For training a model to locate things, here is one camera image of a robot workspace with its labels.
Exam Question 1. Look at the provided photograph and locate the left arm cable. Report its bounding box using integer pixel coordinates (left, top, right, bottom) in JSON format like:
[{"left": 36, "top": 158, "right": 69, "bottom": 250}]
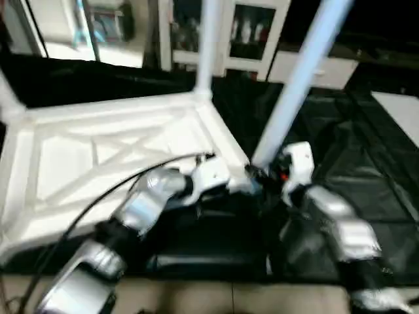
[{"left": 0, "top": 152, "right": 215, "bottom": 314}]

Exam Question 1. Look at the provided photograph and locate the white framed glass door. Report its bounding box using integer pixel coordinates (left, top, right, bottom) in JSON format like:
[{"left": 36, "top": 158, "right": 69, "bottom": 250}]
[{"left": 29, "top": 0, "right": 158, "bottom": 66}]

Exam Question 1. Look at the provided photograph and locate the white plastic table leg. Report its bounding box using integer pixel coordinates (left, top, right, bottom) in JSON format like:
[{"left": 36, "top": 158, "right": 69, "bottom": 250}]
[
  {"left": 0, "top": 69, "right": 26, "bottom": 122},
  {"left": 194, "top": 0, "right": 223, "bottom": 102},
  {"left": 249, "top": 0, "right": 354, "bottom": 174}
]

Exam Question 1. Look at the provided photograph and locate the dark bookshelf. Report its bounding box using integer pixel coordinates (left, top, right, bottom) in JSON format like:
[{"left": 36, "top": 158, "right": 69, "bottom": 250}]
[{"left": 295, "top": 0, "right": 419, "bottom": 66}]

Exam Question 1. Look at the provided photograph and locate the colourful toy box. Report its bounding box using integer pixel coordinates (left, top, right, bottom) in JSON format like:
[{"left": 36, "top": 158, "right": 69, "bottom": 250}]
[{"left": 88, "top": 3, "right": 135, "bottom": 43}]

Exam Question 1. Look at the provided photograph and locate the white plastic table top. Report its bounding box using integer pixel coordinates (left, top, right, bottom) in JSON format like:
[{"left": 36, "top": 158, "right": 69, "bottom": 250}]
[{"left": 0, "top": 92, "right": 259, "bottom": 259}]

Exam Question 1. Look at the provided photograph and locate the white drawer unit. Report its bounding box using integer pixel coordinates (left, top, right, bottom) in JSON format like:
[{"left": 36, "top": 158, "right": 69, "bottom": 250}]
[{"left": 268, "top": 49, "right": 359, "bottom": 90}]

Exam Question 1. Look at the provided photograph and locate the white glass door cabinet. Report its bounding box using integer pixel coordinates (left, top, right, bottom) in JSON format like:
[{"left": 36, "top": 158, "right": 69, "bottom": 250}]
[{"left": 157, "top": 0, "right": 292, "bottom": 78}]

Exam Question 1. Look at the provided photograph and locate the black work mat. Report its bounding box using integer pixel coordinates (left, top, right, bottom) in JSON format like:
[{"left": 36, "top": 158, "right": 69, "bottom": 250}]
[{"left": 0, "top": 52, "right": 419, "bottom": 285}]

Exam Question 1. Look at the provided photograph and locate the white flat board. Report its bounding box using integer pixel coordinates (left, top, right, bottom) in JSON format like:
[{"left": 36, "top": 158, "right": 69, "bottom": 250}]
[{"left": 372, "top": 90, "right": 419, "bottom": 148}]

